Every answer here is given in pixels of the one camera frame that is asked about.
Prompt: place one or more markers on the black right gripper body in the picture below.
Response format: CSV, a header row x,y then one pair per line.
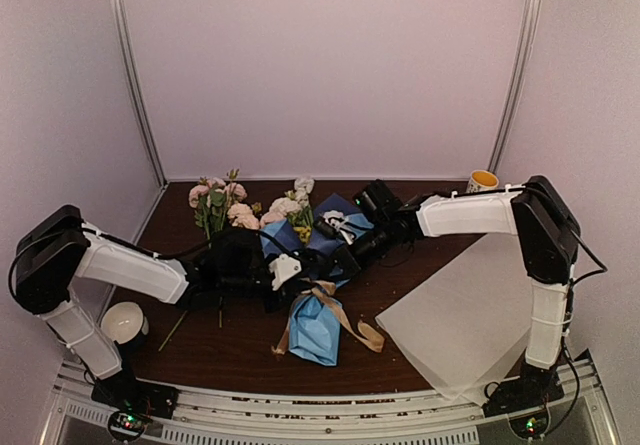
x,y
383,244

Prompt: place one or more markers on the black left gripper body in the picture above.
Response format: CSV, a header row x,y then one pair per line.
x,y
235,285

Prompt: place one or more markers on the pink fake rose stem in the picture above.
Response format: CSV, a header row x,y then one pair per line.
x,y
279,210

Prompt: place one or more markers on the yellow fake flower bunch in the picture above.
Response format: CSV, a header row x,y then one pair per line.
x,y
304,232

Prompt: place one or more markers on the blue wrapping paper sheet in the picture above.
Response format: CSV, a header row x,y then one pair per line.
x,y
283,231

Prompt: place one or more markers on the beige ribbon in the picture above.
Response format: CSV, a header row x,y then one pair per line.
x,y
314,326

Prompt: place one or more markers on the white fake flower long stem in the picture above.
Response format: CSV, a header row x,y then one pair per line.
x,y
302,188

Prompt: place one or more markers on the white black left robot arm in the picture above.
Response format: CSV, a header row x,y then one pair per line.
x,y
64,247

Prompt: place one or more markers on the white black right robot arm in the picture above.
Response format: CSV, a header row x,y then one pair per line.
x,y
549,238

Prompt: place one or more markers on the pink rose bunch with leaves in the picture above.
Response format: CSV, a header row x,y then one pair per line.
x,y
218,204

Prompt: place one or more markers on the white floral mug yellow inside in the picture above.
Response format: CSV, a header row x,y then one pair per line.
x,y
482,180

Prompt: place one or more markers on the white translucent paper sheet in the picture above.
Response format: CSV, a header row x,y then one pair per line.
x,y
467,324

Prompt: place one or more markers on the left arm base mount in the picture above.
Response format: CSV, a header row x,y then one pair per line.
x,y
135,403

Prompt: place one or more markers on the aluminium corner post right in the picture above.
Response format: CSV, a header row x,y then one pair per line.
x,y
527,34

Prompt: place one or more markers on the aluminium corner post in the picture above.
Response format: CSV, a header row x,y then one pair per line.
x,y
135,91
527,34

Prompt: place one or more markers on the aluminium front rail frame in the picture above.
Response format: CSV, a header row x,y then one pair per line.
x,y
202,416

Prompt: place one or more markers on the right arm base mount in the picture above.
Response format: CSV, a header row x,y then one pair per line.
x,y
524,401

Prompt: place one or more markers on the aluminium corner post left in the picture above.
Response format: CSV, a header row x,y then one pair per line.
x,y
135,91

